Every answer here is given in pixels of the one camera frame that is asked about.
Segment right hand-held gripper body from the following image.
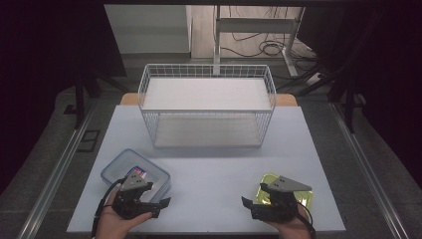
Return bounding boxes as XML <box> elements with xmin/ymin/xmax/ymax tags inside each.
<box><xmin>251</xmin><ymin>174</ymin><xmax>314</xmax><ymax>224</ymax></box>

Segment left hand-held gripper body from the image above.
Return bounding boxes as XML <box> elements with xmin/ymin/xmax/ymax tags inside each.
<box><xmin>111</xmin><ymin>172</ymin><xmax>157</xmax><ymax>220</ymax></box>

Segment clear container with blue lid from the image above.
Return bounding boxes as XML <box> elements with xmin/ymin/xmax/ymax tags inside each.
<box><xmin>100</xmin><ymin>147</ymin><xmax>172</xmax><ymax>204</ymax></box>

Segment white wire two-tier rack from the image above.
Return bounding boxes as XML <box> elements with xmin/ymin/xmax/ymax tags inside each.
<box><xmin>137</xmin><ymin>63</ymin><xmax>278</xmax><ymax>149</ymax></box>

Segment person's right hand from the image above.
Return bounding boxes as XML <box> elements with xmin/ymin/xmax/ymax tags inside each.
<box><xmin>265</xmin><ymin>212</ymin><xmax>314</xmax><ymax>239</ymax></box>

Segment blue and red snack packet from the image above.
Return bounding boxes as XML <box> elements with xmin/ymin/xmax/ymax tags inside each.
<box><xmin>126</xmin><ymin>165</ymin><xmax>148</xmax><ymax>180</ymax></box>

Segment wooden table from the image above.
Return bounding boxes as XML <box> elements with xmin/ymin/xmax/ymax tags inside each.
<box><xmin>118</xmin><ymin>92</ymin><xmax>299</xmax><ymax>108</ymax></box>

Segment black metal stand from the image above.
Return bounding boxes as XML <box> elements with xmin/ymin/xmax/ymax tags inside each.
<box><xmin>73</xmin><ymin>64</ymin><xmax>131</xmax><ymax>129</ymax></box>
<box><xmin>275</xmin><ymin>9</ymin><xmax>391</xmax><ymax>134</ymax></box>

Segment white power strip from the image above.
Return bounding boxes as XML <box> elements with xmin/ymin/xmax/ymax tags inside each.
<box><xmin>305</xmin><ymin>72</ymin><xmax>323</xmax><ymax>87</ymax></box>

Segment white panel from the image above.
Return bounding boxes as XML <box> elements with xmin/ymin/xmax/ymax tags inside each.
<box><xmin>104</xmin><ymin>4</ymin><xmax>193</xmax><ymax>56</ymax></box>

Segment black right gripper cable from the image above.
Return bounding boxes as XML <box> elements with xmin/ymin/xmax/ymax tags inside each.
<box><xmin>294</xmin><ymin>201</ymin><xmax>317</xmax><ymax>239</ymax></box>

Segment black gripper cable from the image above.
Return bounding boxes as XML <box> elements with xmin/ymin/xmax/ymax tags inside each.
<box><xmin>91</xmin><ymin>177</ymin><xmax>127</xmax><ymax>239</ymax></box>
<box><xmin>294</xmin><ymin>201</ymin><xmax>317</xmax><ymax>239</ymax></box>

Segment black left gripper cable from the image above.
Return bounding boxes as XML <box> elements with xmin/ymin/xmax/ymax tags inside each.
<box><xmin>91</xmin><ymin>177</ymin><xmax>127</xmax><ymax>239</ymax></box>

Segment metal floor rail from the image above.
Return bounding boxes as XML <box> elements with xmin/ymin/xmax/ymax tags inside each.
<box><xmin>328</xmin><ymin>102</ymin><xmax>412</xmax><ymax>239</ymax></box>
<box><xmin>17</xmin><ymin>99</ymin><xmax>98</xmax><ymax>239</ymax></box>

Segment black floor cables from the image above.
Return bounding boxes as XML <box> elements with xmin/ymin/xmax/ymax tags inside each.
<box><xmin>220</xmin><ymin>5</ymin><xmax>321</xmax><ymax>72</ymax></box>

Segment white metal desk frame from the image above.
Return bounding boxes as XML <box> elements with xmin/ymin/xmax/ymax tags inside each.
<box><xmin>212</xmin><ymin>4</ymin><xmax>307</xmax><ymax>78</ymax></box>

